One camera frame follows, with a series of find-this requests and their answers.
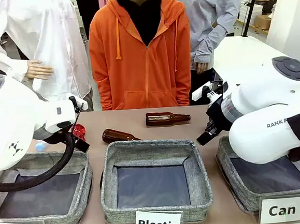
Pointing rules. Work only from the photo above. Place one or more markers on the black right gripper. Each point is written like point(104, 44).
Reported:
point(219, 117)

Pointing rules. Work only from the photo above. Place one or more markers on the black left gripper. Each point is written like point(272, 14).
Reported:
point(81, 146)

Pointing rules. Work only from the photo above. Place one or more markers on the crushed red drink can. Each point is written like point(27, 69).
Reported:
point(79, 130)

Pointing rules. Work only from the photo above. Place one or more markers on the brown glass beer bottle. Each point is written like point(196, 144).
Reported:
point(115, 136)
point(166, 118)

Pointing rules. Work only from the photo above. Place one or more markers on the clear bottle with blue cap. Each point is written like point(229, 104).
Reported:
point(40, 146)

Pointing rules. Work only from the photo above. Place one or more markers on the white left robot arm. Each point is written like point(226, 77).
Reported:
point(10, 115)

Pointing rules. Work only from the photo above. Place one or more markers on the person's right forearm orange sleeve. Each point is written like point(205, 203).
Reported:
point(101, 90)

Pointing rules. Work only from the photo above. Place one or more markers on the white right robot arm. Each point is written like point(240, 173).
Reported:
point(258, 139)

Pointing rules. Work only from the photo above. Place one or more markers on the person's left forearm orange sleeve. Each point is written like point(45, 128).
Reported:
point(185, 85)

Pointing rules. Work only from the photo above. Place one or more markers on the grey fabric basket for cans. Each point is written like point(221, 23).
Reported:
point(230, 178)

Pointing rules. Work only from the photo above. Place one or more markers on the grey fabric basket for plastic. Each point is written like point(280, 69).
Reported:
point(153, 148)

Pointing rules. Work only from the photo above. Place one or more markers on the grey fabric basket for bottles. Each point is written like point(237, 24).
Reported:
point(76, 200)

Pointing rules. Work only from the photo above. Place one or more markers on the white Can label card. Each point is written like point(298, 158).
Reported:
point(282, 210)

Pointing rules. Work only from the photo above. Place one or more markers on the grey-shirt figure's hand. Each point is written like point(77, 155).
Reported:
point(201, 67)

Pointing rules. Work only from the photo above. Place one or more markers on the white-shirt figure's hand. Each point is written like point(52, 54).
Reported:
point(38, 70)

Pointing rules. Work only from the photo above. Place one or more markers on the white background table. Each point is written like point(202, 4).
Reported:
point(241, 50)

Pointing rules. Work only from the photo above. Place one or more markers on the white Plastic label card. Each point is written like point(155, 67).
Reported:
point(158, 223)

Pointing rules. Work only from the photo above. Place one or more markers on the person in orange hoodie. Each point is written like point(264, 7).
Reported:
point(124, 54)

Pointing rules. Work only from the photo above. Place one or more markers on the figure in white shirt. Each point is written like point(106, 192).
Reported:
point(50, 34)

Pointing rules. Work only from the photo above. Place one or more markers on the figure in grey-blue shirt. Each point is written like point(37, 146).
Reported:
point(209, 14)

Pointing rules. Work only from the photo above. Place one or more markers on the large cardboard box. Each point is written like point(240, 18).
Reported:
point(263, 22)

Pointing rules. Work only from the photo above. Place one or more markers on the black stand pole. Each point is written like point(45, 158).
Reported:
point(249, 8)

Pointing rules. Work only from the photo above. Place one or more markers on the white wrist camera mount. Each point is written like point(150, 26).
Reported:
point(198, 94)

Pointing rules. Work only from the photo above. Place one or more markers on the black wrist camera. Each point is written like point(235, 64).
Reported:
point(215, 88)

